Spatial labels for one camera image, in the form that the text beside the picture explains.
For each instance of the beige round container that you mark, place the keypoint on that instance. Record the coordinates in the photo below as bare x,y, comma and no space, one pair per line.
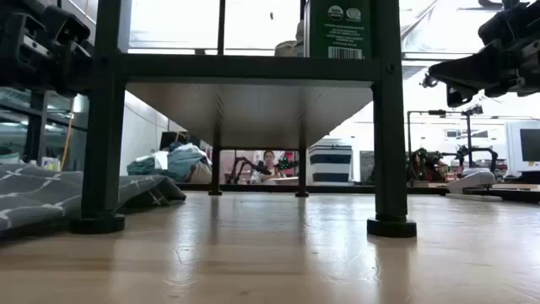
289,48

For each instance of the black camera stand frame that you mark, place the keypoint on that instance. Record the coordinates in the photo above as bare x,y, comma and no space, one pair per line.
469,135

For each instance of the black ceiling spotlight cluster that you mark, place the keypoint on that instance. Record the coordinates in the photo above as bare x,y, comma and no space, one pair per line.
429,81

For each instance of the dark panel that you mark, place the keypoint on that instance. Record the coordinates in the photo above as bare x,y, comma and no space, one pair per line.
367,166

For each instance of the grey cloth with white grid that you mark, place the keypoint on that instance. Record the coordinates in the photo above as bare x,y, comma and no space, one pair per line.
34,194

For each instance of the computer monitor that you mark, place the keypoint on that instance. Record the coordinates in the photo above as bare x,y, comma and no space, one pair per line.
527,145

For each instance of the black metal shelf, wooden boards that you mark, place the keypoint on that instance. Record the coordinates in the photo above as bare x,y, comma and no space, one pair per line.
105,126

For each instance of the white box with dark stripes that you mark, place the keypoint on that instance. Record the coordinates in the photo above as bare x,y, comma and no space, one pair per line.
330,162

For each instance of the white device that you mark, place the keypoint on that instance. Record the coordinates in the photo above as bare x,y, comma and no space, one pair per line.
470,179

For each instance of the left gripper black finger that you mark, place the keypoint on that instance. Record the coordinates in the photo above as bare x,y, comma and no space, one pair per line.
69,55

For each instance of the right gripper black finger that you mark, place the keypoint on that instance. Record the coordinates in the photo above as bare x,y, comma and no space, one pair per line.
472,69
460,97

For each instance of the person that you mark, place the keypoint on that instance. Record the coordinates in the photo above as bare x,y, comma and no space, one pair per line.
269,162

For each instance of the black background robot arm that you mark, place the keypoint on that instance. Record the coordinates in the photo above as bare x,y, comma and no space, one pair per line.
242,166
476,152

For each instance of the green spice tin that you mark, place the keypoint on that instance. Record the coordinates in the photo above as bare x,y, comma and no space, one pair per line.
337,29

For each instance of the red and green object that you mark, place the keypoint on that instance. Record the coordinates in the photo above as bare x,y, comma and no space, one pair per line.
287,164

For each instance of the pile of teal clothes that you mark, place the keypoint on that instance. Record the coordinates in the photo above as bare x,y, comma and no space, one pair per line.
185,162

